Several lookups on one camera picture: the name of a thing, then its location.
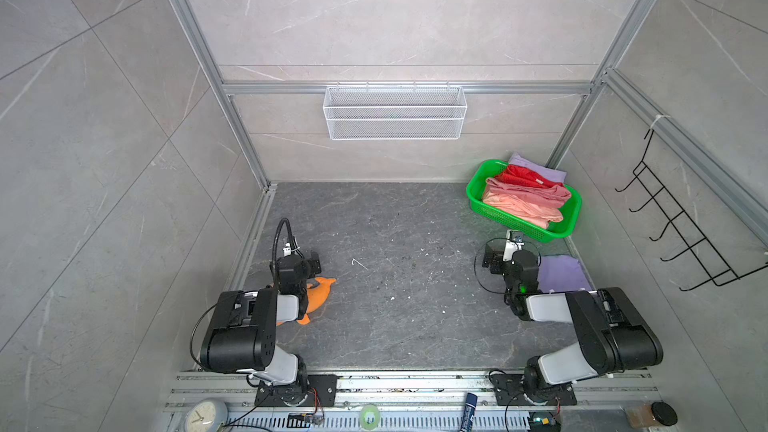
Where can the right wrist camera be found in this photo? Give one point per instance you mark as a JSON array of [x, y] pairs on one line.
[[514, 242]]

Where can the pink folded t shirt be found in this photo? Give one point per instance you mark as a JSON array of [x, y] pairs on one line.
[[538, 206]]

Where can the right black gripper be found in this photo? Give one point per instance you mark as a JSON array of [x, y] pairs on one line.
[[492, 258]]

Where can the white analog clock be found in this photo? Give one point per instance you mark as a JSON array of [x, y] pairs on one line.
[[208, 415]]

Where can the purple folded t shirt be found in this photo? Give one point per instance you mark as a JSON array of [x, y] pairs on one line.
[[562, 273]]

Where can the aluminium front rail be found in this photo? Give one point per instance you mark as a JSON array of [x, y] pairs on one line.
[[412, 390]]

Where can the blue marker pen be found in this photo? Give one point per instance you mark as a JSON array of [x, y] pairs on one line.
[[468, 414]]

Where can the brown jar black lid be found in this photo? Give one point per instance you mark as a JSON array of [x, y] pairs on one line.
[[649, 415]]

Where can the orange plush dolphin toy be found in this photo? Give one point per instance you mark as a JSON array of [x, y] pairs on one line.
[[321, 293]]

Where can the purple t shirt in basket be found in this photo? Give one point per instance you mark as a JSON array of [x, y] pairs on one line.
[[552, 175]]

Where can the green tape roll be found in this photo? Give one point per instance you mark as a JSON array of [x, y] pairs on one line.
[[370, 417]]

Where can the red t shirt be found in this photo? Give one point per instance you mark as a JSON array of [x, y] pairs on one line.
[[524, 177]]

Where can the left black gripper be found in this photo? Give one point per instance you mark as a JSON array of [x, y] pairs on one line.
[[312, 264]]

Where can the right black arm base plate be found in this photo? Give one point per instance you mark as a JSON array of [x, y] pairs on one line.
[[512, 390]]

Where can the black wire hook rack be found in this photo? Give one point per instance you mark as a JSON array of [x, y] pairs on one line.
[[717, 270]]

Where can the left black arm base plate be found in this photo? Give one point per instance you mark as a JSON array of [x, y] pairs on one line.
[[314, 390]]

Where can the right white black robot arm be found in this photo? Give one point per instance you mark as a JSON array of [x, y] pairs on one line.
[[611, 334]]

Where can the green plastic basket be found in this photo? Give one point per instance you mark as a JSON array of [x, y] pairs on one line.
[[558, 230]]

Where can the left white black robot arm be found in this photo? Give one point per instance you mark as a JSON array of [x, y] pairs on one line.
[[241, 337]]

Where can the small green circuit device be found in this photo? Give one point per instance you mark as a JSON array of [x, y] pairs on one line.
[[542, 421]]

